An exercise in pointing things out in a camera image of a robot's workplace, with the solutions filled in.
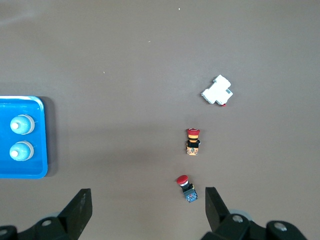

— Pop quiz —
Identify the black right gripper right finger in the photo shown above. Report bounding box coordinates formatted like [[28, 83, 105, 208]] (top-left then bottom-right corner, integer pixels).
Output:
[[202, 186, 253, 240]]

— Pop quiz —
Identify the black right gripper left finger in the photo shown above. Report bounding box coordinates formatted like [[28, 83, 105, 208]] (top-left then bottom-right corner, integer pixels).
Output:
[[27, 188, 93, 240]]

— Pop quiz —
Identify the blue desk bell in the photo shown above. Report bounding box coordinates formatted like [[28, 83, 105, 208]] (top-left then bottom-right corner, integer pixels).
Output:
[[9, 114, 36, 136], [9, 140, 35, 162]]

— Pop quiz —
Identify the blue plastic tray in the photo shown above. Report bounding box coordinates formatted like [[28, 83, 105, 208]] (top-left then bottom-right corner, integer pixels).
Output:
[[0, 95, 49, 180]]

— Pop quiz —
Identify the red push button black base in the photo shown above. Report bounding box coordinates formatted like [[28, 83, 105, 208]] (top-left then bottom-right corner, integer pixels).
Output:
[[175, 174, 199, 204]]

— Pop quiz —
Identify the red emergency stop orange base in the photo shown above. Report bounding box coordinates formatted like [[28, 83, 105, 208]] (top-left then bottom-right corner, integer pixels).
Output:
[[185, 127, 202, 156]]

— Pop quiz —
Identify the white circuit breaker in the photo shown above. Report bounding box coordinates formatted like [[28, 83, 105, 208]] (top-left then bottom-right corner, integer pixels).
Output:
[[200, 74, 234, 107]]

